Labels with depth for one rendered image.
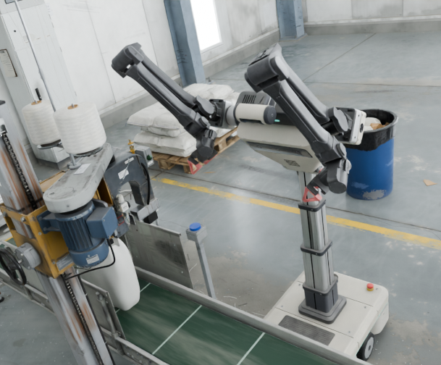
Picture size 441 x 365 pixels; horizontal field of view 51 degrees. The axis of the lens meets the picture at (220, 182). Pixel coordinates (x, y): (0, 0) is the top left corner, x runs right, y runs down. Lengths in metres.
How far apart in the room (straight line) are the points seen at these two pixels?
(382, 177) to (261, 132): 2.20
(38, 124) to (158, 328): 1.25
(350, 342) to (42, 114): 1.80
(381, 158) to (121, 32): 4.63
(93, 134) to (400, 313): 2.09
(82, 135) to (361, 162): 2.61
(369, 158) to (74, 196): 2.66
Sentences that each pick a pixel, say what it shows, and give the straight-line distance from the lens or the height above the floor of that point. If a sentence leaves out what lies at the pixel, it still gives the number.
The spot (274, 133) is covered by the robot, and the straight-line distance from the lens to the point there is 1.91.
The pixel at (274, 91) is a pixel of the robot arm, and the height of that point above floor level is 1.73.
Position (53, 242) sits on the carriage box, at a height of 1.17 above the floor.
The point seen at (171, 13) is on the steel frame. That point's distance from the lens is 8.01.
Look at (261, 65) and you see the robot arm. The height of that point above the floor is 1.81.
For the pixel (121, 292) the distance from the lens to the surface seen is 2.70.
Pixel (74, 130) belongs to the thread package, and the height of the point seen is 1.62.
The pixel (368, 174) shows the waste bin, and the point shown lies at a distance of 3.96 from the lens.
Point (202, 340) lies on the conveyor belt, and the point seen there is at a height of 0.38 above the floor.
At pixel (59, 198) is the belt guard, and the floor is 1.42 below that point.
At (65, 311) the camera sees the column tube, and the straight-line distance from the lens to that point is 2.26.
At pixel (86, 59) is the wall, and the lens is 6.93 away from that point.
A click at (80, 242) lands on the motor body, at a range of 1.89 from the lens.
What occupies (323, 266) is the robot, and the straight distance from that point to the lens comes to 2.44.
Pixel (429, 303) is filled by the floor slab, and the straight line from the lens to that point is 3.15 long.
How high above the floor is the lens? 2.14
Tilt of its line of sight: 27 degrees down
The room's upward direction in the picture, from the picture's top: 12 degrees counter-clockwise
